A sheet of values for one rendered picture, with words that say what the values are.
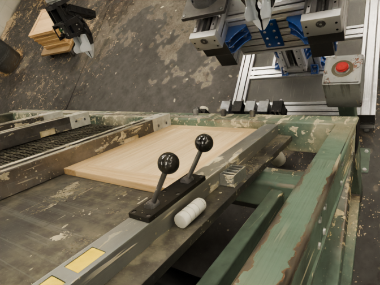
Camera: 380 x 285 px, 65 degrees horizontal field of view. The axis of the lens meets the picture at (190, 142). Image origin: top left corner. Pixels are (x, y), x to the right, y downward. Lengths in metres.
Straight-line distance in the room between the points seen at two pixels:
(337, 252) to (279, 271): 0.72
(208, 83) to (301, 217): 2.17
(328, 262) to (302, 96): 1.15
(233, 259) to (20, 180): 0.61
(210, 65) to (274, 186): 1.99
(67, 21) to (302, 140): 0.90
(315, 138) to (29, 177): 0.91
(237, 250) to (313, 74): 1.58
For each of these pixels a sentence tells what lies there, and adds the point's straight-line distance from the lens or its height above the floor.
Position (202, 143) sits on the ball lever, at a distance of 0.59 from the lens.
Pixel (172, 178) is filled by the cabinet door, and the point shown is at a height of 1.29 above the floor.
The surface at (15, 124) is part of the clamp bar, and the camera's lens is 1.81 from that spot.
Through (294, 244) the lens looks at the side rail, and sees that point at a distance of 0.46.
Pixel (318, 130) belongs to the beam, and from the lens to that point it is 1.12.
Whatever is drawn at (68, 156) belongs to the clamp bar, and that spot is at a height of 1.33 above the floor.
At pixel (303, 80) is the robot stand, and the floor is 0.21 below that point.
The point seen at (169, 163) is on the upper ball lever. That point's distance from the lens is 0.49.
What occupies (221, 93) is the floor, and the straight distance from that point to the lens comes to 2.49.
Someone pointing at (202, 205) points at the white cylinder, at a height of 1.36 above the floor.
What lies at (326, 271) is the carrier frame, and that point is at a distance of 1.12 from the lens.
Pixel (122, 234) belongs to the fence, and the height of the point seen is 1.51.
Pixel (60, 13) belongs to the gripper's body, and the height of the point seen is 1.49.
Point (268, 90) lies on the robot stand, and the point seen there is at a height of 0.21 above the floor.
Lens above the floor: 1.90
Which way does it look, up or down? 52 degrees down
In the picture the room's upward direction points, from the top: 51 degrees counter-clockwise
